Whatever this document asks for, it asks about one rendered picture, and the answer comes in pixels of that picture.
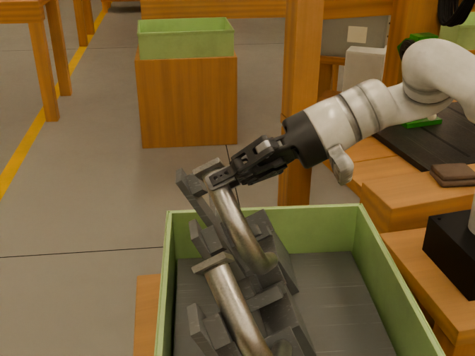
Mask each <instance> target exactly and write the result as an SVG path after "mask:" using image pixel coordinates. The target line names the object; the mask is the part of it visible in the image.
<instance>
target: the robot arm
mask: <svg viewBox="0 0 475 356"><path fill-rule="evenodd" d="M401 71H402V80H403V82H401V83H400V84H397V85H393V86H390V87H387V86H386V85H385V84H384V83H383V82H382V81H379V80H378V79H374V78H372V79H369V80H366V81H363V82H362V83H359V84H357V85H355V86H353V87H352V88H349V89H348V90H345V91H343V92H342V93H339V94H338V95H335V96H333V97H330V98H327V99H325V100H322V101H320V102H317V103H315V104H314V105H312V106H310V107H308V108H306V109H304V110H302V111H300V112H298V113H296V114H294V115H292V116H290V117H288V118H286V119H284V120H283V121H282V126H283V129H284V131H285V134H283V135H281V136H277V137H275V138H274V137H271V138H268V137H267V135H262V136H260V137H259V138H258V139H256V140H255V141H253V142H252V143H250V144H249V145H248V146H246V147H245V148H243V149H242V150H241V151H239V152H238V153H236V154H234V155H233V156H232V157H231V161H230V162H229V164H230V166H229V165H227V166H225V167H223V168H221V169H219V170H217V171H215V172H213V173H211V174H209V175H207V176H206V177H205V181H206V183H207V185H208V187H209V189H210V190H211V191H215V190H217V189H219V188H221V187H223V186H225V185H227V184H229V185H230V188H231V189H234V188H235V187H237V186H240V185H241V184H242V185H246V184H248V186H249V185H253V184H255V183H257V182H260V181H263V180H265V179H268V178H271V177H274V176H276V175H278V174H282V173H283V170H284V169H286V168H287V167H288V166H287V164H289V163H290V162H292V161H294V159H299V161H300V163H301V164H302V166H303V167H304V168H305V169H309V168H311V167H313V166H315V165H317V164H319V163H321V162H323V161H325V160H327V159H329V162H330V165H331V167H332V170H333V173H334V176H335V177H336V179H337V181H338V183H339V184H340V185H341V186H343V185H345V184H347V183H349V182H350V181H351V180H352V176H353V168H354V164H353V161H352V159H350V157H349V156H348V155H347V154H346V153H345V152H344V151H345V150H347V149H348V148H350V147H351V146H353V145H354V144H356V143H357V142H359V141H360V140H363V139H364V138H367V137H369V136H371V135H373V134H375V133H377V132H378V131H381V130H383V129H385V128H387V127H388V126H394V125H398V124H404V123H407V122H410V121H416V120H419V119H424V118H426V117H430V116H433V115H434V114H437V113H438V112H441V111H442V110H444V109H445V108H446V107H447V106H448V105H450V104H451V102H452V101H453V100H456V101H458V103H459V104H460V105H461V106H462V109H463V110H464V113H465V116H466V118H467V119H468V120H469V121H470V122H472V123H474V124H475V55H474V54H472V53H471V52H469V51H468V50H466V49H465V48H463V47H460V46H459V45H458V44H455V43H453V42H450V41H447V40H442V39H436V38H430V39H424V40H419V41H418V42H415V43H413V44H412V45H411V46H410V47H408V49H407V50H406V51H405V53H404V55H403V58H402V62H401ZM244 161H247V163H245V164H244V163H243V162H244ZM240 183H241V184H240ZM468 228H469V230H470V231H471V232H472V233H473V234H474V235H475V192H474V198H473V202H472V206H471V212H470V216H469V223H468Z"/></svg>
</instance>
